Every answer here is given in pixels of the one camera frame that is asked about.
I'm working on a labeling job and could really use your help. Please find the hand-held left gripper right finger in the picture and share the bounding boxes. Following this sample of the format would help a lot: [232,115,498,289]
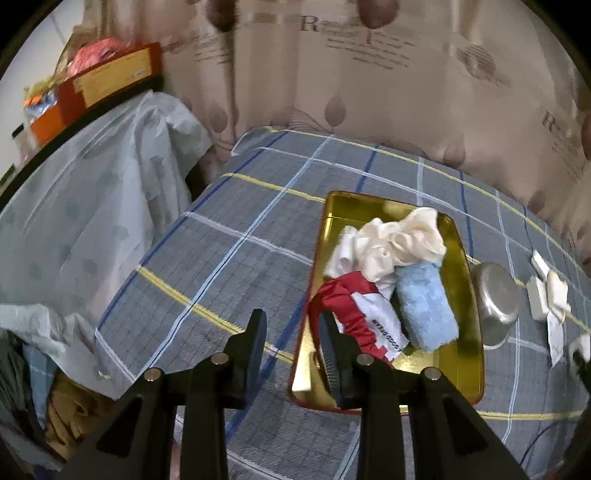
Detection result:
[318,311,529,480]

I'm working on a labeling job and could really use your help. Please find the stainless steel bowl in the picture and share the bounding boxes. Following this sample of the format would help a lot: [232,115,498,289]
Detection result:
[470,261,522,349]

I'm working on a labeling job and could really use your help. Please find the red and white cloth bag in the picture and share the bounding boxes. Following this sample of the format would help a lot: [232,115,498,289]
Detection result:
[307,271,409,365]

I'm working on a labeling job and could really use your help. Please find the white printed paper packet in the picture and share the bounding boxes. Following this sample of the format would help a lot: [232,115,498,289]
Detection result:
[547,314,566,367]

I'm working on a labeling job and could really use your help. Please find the beige leaf print curtain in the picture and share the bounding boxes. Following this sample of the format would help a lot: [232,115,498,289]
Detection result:
[92,0,591,241]

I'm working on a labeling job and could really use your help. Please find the orange box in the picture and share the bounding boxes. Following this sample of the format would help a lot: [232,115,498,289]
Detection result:
[28,108,65,144]

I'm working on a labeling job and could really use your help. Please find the grey green cloth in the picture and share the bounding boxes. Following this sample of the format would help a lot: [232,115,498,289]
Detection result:
[0,328,51,444]

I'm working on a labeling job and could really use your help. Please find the red and gold tin box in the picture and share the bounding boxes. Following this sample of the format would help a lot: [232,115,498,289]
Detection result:
[287,190,485,416]

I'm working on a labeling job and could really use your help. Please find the cream paper napkin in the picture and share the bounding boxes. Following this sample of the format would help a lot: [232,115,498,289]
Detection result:
[545,270,572,324]

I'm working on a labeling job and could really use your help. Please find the pink plastic bag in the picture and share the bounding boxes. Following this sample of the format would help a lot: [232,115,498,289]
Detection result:
[68,38,127,77]

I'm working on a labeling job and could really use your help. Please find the light blue fluffy towel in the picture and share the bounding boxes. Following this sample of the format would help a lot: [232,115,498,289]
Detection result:
[396,261,460,350]

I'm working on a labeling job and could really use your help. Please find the red and yellow box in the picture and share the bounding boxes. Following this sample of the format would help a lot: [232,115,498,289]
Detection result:
[58,42,164,123]

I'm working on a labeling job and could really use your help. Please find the cream cloth scrunchie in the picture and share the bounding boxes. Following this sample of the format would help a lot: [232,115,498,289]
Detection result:
[355,207,448,282]

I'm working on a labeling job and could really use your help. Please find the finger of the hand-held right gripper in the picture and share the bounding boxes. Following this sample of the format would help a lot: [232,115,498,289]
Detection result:
[571,351,591,393]

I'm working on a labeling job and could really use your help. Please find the brown cloth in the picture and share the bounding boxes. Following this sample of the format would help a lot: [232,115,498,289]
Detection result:
[46,374,116,457]

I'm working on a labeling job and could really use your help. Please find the pale dotted plastic cover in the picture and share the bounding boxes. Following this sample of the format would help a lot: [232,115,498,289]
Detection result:
[0,90,213,398]

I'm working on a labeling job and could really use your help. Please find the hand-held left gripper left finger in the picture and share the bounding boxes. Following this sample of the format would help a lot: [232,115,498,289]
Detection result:
[60,309,269,480]

